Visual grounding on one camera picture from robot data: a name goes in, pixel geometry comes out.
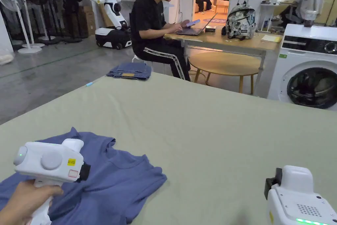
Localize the person's left hand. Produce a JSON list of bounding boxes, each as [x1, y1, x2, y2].
[[0, 179, 65, 225]]

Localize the wooden desk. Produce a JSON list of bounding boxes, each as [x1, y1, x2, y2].
[[163, 18, 284, 88]]

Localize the dark laptop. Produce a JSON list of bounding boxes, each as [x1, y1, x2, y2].
[[175, 12, 219, 36]]

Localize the white humanoid robot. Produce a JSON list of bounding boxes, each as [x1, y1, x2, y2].
[[86, 0, 132, 50]]

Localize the blue shirt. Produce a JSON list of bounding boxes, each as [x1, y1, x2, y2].
[[0, 127, 168, 225]]

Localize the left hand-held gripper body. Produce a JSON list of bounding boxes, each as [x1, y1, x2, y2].
[[13, 138, 91, 225]]

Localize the folded blue jeans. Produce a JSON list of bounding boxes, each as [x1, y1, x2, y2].
[[106, 62, 152, 81]]

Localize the patterned backpack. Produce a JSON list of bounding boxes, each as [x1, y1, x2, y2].
[[221, 0, 257, 41]]

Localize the row of standing fans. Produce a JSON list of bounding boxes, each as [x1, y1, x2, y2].
[[0, 0, 89, 54]]

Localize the white washing machine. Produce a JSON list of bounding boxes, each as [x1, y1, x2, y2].
[[267, 23, 337, 109]]

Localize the bed with pale green sheet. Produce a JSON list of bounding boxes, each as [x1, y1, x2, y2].
[[0, 71, 337, 225]]

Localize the white stool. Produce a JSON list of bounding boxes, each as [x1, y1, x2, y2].
[[131, 54, 169, 74]]

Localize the round wooden low table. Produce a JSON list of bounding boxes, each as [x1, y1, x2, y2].
[[188, 51, 262, 95]]

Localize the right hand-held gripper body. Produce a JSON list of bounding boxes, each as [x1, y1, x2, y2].
[[264, 165, 335, 225]]

